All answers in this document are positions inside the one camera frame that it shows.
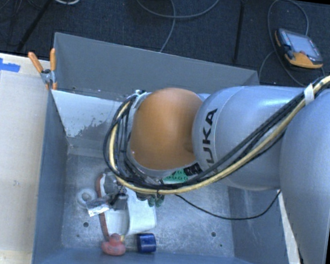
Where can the red toy duck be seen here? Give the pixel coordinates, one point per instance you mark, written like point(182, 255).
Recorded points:
point(113, 245)

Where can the grey metal bin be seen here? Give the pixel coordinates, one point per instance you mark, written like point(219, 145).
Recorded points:
point(194, 224)

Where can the white cup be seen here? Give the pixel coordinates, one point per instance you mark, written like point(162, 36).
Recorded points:
point(141, 216)

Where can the blue cylinder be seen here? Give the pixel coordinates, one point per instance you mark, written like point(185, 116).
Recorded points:
point(146, 243)

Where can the pale flat board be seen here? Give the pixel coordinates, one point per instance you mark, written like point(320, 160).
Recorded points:
point(12, 152)

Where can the black cylinder on white bracket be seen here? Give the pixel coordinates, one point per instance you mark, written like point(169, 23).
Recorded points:
point(142, 196)

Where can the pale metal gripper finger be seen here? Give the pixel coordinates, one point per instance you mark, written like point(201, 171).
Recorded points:
point(100, 202)
point(97, 211)

